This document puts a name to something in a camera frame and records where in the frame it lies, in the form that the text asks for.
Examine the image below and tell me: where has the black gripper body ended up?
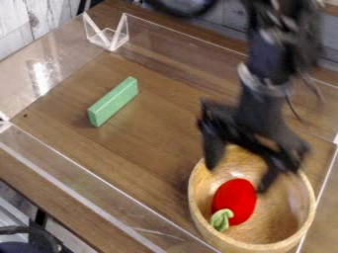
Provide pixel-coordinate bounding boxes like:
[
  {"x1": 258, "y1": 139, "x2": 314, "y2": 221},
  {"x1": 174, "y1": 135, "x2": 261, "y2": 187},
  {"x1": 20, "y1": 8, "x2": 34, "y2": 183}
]
[{"x1": 197, "y1": 91, "x2": 310, "y2": 173}]

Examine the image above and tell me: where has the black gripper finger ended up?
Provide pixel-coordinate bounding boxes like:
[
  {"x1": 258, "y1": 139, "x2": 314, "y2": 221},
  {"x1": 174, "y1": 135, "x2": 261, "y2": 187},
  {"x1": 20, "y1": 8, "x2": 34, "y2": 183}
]
[
  {"x1": 257, "y1": 155, "x2": 288, "y2": 194},
  {"x1": 201, "y1": 127, "x2": 226, "y2": 170}
]

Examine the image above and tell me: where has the round wooden bowl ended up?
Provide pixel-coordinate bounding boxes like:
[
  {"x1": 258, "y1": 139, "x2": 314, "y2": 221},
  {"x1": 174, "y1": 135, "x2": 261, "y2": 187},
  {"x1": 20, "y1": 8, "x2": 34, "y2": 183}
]
[{"x1": 187, "y1": 145, "x2": 316, "y2": 253}]

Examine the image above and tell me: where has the red plush strawberry toy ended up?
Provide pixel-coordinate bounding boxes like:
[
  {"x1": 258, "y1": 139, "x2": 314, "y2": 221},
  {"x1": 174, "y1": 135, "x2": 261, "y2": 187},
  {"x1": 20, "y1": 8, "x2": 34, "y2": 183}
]
[{"x1": 210, "y1": 178, "x2": 258, "y2": 232}]

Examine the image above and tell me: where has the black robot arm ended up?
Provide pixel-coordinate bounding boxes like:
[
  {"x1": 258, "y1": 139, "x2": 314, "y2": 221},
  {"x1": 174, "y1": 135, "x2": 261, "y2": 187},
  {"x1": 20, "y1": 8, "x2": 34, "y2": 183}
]
[{"x1": 197, "y1": 0, "x2": 321, "y2": 193}]

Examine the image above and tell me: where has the green rectangular block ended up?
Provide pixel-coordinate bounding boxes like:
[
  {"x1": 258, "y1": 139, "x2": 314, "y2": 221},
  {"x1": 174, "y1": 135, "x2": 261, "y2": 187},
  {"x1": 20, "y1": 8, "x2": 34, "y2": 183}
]
[{"x1": 87, "y1": 76, "x2": 139, "y2": 127}]

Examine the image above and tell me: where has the black metal stand base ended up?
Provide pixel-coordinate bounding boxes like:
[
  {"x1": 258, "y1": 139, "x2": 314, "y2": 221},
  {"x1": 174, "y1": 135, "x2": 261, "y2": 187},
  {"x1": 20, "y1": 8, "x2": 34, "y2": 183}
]
[{"x1": 28, "y1": 210, "x2": 74, "y2": 253}]

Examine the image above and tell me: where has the clear acrylic corner bracket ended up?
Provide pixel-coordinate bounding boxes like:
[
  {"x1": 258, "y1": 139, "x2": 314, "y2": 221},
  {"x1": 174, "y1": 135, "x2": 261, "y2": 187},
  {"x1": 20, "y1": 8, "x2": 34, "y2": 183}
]
[{"x1": 82, "y1": 13, "x2": 130, "y2": 51}]

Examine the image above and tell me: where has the black cable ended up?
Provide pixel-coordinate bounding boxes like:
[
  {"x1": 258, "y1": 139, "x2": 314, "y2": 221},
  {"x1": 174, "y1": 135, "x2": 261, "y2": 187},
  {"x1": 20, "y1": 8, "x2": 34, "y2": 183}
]
[{"x1": 0, "y1": 225, "x2": 58, "y2": 253}]

